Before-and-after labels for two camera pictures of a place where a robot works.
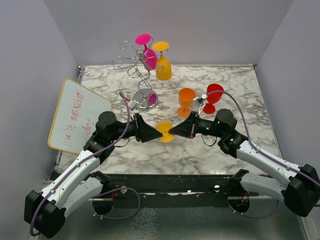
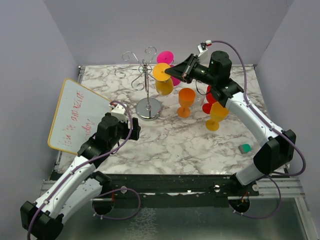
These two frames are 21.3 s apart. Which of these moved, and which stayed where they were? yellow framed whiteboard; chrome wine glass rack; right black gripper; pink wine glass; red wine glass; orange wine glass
Moved: pink wine glass; right black gripper; chrome wine glass rack
Stayed: yellow framed whiteboard; red wine glass; orange wine glass
